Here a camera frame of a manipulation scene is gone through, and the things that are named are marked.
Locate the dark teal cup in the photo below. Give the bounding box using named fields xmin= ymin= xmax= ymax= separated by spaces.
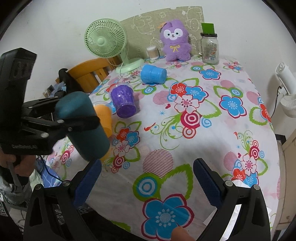
xmin=55 ymin=91 xmax=110 ymax=161

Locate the orange cup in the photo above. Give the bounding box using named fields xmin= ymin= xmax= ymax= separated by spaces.
xmin=93 ymin=103 xmax=112 ymax=138

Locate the purple cup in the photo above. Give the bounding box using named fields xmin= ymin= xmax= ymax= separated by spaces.
xmin=110 ymin=83 xmax=137 ymax=118

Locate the blue cup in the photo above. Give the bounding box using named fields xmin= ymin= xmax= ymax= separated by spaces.
xmin=140 ymin=64 xmax=167 ymax=84

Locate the left hand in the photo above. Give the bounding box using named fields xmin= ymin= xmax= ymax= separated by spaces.
xmin=0 ymin=150 xmax=36 ymax=177

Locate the right hand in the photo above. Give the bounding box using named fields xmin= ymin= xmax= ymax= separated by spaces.
xmin=171 ymin=226 xmax=195 ymax=241

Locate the white crumpled tissue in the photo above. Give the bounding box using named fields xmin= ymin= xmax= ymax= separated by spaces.
xmin=232 ymin=180 xmax=272 ymax=214

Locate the black bag on chair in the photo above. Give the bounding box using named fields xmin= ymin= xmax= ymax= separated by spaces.
xmin=48 ymin=68 xmax=85 ymax=97

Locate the orange wooden chair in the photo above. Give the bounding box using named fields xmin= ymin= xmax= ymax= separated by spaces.
xmin=56 ymin=56 xmax=122 ymax=93

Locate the floral tablecloth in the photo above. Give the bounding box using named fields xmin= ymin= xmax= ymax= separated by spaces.
xmin=45 ymin=54 xmax=282 ymax=241

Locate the green desk fan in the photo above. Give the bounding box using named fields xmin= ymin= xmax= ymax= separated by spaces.
xmin=84 ymin=18 xmax=144 ymax=74

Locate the cotton swab container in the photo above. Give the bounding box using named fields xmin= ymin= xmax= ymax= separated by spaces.
xmin=147 ymin=46 xmax=159 ymax=60

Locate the white clip fan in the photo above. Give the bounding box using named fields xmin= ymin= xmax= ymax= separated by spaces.
xmin=271 ymin=62 xmax=296 ymax=118

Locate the purple plush toy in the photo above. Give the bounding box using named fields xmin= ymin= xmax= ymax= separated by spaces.
xmin=160 ymin=19 xmax=192 ymax=62

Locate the glass jar mug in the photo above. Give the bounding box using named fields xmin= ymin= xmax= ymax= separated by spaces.
xmin=199 ymin=33 xmax=219 ymax=65

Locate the green card in jar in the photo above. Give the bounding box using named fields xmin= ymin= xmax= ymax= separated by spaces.
xmin=201 ymin=23 xmax=215 ymax=35

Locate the wall socket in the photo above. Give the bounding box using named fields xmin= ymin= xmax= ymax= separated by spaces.
xmin=47 ymin=85 xmax=54 ymax=93

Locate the white fan cable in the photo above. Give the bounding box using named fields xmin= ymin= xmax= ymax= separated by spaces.
xmin=106 ymin=58 xmax=139 ymax=80

